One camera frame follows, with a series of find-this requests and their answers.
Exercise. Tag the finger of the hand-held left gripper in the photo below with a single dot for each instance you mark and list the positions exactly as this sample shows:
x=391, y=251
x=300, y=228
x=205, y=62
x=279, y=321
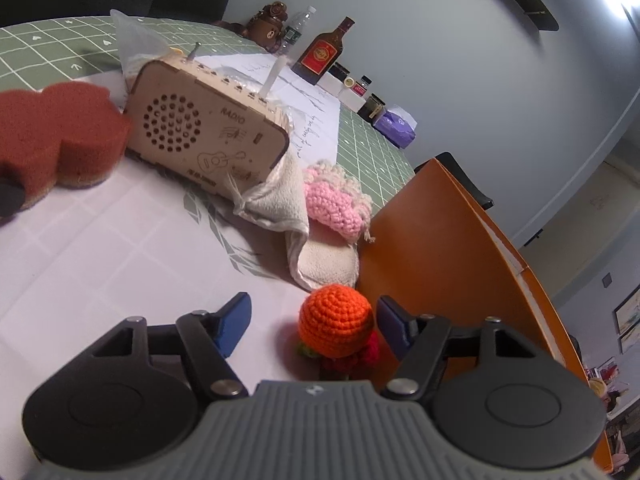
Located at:
x=7, y=199

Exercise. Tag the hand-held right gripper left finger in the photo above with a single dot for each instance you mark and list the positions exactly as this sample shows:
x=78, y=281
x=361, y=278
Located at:
x=233, y=324

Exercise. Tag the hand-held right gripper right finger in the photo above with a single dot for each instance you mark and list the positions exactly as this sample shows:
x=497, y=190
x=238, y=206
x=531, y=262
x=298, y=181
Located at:
x=391, y=324

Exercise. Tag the orange crochet ball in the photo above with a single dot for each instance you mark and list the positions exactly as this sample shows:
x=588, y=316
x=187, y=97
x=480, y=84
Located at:
x=335, y=316

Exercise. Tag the red-brown sponge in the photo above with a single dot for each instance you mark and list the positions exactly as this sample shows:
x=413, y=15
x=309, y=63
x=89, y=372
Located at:
x=60, y=130

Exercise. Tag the pink crochet toy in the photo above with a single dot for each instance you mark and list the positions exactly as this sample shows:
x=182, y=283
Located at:
x=332, y=205

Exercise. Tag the white printed table runner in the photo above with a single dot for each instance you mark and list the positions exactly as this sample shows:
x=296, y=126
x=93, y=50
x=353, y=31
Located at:
x=100, y=260

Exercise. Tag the white folded towel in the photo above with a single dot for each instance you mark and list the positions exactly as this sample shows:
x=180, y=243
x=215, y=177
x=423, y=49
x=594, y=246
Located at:
x=280, y=200

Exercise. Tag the green checked tablecloth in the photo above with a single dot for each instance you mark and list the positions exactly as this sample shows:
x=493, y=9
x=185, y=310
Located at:
x=50, y=45

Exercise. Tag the purple tissue pack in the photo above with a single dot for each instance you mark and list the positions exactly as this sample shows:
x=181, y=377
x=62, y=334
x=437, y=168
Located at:
x=397, y=127

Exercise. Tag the wooden radio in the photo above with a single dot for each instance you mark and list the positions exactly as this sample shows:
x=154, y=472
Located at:
x=200, y=125

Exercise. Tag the clear plastic bag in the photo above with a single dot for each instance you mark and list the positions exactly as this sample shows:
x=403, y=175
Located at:
x=135, y=40

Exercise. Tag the dark glass jar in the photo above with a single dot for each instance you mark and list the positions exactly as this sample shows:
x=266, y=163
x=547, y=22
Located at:
x=372, y=108

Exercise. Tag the white box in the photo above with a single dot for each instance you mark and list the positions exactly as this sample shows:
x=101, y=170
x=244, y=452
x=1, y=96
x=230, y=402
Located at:
x=351, y=101
x=328, y=86

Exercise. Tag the red label jar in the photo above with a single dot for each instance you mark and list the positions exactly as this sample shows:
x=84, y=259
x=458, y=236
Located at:
x=361, y=86

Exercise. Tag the small dark jar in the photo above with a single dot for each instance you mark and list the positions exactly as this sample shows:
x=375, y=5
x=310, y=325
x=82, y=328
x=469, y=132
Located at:
x=342, y=71

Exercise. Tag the brown liquor bottle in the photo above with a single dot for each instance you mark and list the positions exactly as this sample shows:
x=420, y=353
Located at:
x=320, y=55

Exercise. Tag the clear water bottle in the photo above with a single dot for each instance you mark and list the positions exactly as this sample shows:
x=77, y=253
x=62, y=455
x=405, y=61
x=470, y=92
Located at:
x=300, y=25

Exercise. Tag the wall switch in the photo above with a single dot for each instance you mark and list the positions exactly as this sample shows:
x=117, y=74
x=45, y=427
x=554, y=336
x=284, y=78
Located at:
x=608, y=280

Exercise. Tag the framed wall picture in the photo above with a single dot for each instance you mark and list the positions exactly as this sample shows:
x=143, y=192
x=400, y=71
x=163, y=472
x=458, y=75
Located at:
x=632, y=340
x=630, y=310

